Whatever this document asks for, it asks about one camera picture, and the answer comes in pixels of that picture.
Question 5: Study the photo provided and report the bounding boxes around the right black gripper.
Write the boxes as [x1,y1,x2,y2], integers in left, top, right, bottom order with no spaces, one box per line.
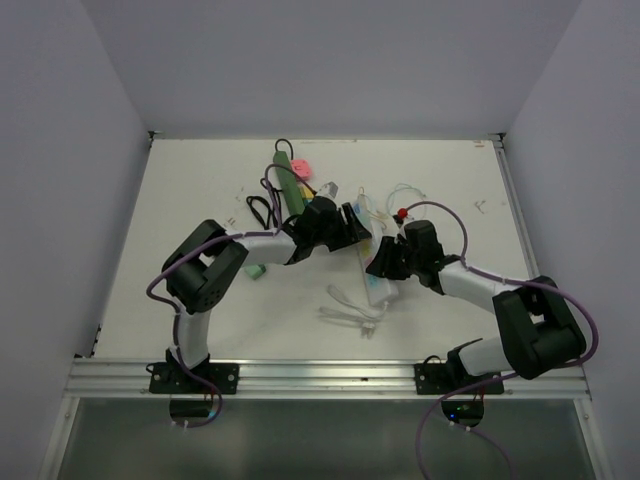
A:
[366,236,421,281]

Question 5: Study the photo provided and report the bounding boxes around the yellow usb charger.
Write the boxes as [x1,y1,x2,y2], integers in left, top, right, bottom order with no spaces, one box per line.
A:
[361,241,373,257]

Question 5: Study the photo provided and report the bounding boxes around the white power strip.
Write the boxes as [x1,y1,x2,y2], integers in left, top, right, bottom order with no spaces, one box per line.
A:
[352,194,399,308]

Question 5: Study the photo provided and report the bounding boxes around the green usb charger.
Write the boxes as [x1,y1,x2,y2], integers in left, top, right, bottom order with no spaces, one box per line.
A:
[244,264,267,280]

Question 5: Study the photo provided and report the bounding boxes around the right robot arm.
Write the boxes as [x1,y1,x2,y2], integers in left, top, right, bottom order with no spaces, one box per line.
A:
[366,220,587,393]

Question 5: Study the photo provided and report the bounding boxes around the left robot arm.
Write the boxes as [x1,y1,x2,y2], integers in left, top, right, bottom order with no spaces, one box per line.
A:
[146,195,372,393]

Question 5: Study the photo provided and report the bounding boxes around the yellow plug adapter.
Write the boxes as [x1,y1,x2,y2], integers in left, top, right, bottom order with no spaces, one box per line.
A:
[300,186,315,199]

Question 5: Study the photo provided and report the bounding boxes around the pink plug adapter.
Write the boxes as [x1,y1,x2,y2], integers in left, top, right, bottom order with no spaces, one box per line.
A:
[291,158,313,181]

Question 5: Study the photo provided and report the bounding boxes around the green power strip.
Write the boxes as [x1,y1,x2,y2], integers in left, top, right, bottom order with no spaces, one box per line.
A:
[273,150,305,215]

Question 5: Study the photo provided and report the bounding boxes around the yellow charging cable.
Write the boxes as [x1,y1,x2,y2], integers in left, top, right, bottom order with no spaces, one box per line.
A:
[355,186,396,226]

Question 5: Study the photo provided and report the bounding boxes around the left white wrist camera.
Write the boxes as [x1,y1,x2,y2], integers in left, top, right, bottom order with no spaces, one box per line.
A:
[316,181,339,200]

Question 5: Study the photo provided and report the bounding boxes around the light green charging cable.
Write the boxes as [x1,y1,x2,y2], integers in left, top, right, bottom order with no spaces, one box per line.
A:
[385,181,429,216]

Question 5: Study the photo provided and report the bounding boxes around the white power cord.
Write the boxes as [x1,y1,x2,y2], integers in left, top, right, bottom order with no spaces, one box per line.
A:
[318,283,391,341]

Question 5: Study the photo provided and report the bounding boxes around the black power cord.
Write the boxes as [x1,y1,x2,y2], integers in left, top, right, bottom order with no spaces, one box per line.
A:
[245,138,296,229]

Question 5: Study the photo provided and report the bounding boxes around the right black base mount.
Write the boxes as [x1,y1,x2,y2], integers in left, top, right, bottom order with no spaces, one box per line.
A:
[413,355,495,396]

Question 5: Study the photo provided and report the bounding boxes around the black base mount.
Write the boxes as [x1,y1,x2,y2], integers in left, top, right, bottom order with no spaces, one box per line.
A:
[413,355,495,396]
[145,362,240,395]

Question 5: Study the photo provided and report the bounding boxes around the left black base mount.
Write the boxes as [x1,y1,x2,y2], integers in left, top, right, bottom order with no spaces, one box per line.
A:
[145,362,240,395]

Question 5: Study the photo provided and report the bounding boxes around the aluminium front rail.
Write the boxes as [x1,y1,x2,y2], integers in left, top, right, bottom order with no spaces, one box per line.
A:
[63,358,591,400]

